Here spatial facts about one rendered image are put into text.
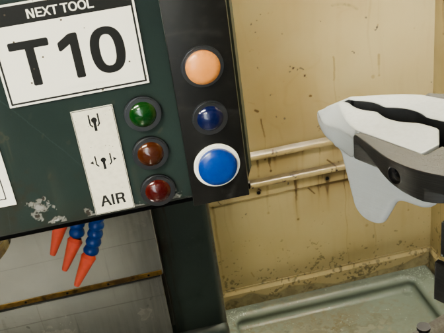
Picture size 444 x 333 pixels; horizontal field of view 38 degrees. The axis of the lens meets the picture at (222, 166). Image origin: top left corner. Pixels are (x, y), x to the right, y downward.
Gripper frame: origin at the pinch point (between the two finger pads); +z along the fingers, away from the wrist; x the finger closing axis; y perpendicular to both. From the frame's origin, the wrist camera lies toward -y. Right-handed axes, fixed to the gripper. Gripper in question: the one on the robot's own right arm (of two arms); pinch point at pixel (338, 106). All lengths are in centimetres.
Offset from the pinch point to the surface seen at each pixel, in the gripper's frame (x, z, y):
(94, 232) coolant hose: -1.5, 33.9, 21.9
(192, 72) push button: -0.6, 12.7, 0.0
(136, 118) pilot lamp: -4.4, 15.1, 2.7
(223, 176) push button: 0.3, 12.0, 8.7
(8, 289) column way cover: 1, 86, 58
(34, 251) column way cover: 7, 83, 51
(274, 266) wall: 73, 90, 97
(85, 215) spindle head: -8.7, 18.3, 10.0
